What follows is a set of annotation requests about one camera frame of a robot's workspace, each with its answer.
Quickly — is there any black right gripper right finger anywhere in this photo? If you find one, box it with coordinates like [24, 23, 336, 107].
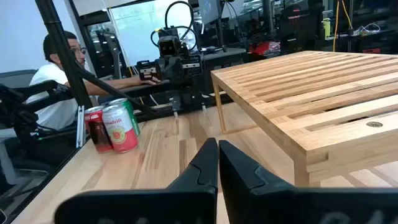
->
[218, 139, 398, 224]

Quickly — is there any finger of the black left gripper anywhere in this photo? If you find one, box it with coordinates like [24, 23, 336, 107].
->
[136, 60, 161, 82]
[181, 55, 203, 78]

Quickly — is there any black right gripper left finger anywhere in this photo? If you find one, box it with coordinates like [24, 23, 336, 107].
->
[53, 137, 219, 224]

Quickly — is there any red Coca-Cola can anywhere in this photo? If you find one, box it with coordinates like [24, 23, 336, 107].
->
[83, 105, 114, 154]

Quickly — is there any wooden slatted shelf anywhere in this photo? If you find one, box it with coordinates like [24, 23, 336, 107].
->
[210, 50, 398, 188]

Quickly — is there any whiteboard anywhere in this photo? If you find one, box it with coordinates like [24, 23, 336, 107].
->
[108, 0, 195, 68]

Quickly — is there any computer monitor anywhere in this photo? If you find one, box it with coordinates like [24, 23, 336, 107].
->
[198, 0, 225, 26]

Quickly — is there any red plastic package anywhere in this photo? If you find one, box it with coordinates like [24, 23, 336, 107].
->
[248, 40, 281, 57]

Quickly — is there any silver aluminium plate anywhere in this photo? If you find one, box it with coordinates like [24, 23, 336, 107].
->
[76, 105, 86, 149]

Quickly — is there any person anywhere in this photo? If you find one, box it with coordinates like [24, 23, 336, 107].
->
[26, 30, 162, 131]

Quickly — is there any black electronics case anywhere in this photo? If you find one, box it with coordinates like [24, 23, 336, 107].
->
[279, 4, 324, 52]

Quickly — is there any grey office chair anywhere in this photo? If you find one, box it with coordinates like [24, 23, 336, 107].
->
[0, 68, 40, 91]

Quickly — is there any yellow green bottle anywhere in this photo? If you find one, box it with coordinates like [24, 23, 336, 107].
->
[323, 17, 331, 40]

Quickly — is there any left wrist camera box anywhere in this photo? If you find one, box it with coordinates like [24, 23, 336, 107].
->
[157, 35, 182, 58]

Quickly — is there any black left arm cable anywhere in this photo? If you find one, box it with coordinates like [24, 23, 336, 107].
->
[150, 0, 200, 52]

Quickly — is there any yellow hanging cable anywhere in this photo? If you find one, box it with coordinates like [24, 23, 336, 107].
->
[332, 0, 354, 52]

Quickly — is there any white cable bundle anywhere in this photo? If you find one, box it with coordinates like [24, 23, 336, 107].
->
[354, 23, 382, 37]

